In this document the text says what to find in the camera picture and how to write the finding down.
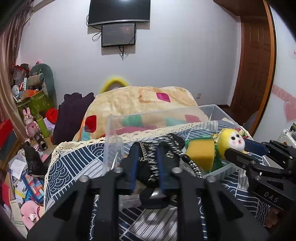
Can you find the green storage box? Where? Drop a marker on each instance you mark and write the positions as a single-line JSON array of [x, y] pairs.
[[39, 103]]

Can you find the yellow-haired doll head toy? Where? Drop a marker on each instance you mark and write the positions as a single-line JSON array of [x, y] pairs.
[[229, 138]]

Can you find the red box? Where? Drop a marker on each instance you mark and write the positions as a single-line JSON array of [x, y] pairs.
[[5, 129]]

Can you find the small black wall monitor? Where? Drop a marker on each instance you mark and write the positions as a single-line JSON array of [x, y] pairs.
[[116, 35]]

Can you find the black gold-patterned cloth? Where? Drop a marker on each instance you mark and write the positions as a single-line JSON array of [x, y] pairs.
[[154, 170]]

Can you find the dark purple garment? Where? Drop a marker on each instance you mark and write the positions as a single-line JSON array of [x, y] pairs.
[[70, 116]]

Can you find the floral fabric scrunchie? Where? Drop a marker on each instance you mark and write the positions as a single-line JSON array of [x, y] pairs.
[[244, 133]]

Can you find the large black wall television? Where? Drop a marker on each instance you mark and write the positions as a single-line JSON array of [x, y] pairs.
[[117, 11]]

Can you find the brown wooden door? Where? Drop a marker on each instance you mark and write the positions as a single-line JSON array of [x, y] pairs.
[[253, 69]]

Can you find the striped brown curtain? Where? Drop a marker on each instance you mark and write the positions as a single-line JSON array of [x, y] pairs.
[[13, 16]]

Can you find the pink rabbit figurine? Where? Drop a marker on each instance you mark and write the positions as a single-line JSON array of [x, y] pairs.
[[31, 126]]

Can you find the wooden wardrobe with sliding door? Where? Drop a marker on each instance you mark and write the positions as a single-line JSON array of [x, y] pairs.
[[277, 110]]

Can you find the green bottle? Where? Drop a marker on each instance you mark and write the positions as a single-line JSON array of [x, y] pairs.
[[42, 126]]

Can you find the yellow green sponge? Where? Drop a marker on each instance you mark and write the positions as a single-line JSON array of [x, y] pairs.
[[203, 152]]

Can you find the red cushion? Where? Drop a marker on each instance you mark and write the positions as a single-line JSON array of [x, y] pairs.
[[52, 115]]

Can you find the clear plastic storage box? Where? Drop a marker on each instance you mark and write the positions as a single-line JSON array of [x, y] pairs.
[[122, 131]]

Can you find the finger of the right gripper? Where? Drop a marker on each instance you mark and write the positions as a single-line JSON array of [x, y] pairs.
[[239, 159], [255, 147]]

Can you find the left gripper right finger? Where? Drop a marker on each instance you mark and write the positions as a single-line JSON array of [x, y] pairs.
[[206, 209]]

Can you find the green grey plush toy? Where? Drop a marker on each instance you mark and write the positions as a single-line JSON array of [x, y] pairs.
[[41, 75]]

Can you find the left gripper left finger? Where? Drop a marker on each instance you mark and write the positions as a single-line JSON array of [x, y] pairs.
[[69, 218]]

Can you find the beige patchwork blanket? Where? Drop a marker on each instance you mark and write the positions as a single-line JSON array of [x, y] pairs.
[[134, 100]]

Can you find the pink plush toy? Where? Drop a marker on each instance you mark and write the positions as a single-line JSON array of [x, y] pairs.
[[31, 213]]

